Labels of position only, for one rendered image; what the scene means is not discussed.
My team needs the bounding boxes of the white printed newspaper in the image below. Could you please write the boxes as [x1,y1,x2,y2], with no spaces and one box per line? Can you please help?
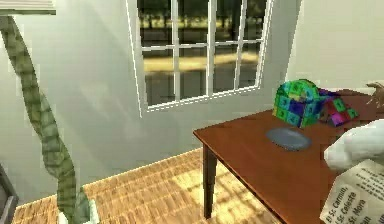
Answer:
[319,159,384,224]

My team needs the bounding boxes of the multicoloured checked cube toy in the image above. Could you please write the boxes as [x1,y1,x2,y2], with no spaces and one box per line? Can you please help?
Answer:
[272,78,360,129]

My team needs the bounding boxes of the dark grey furniture edge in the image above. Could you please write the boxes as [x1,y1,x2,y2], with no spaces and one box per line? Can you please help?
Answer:
[0,163,20,224]

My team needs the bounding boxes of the brown wooden table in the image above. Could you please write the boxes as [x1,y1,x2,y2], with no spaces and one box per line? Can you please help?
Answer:
[192,88,384,224]

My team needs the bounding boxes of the white framed window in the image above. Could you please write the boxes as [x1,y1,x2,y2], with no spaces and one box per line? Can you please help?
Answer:
[125,0,275,119]

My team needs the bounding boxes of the grey oval plate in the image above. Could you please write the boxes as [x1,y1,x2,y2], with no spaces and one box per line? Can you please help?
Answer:
[265,127,313,152]

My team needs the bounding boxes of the white rounded object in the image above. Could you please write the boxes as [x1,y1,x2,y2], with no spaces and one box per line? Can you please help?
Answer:
[323,118,384,173]

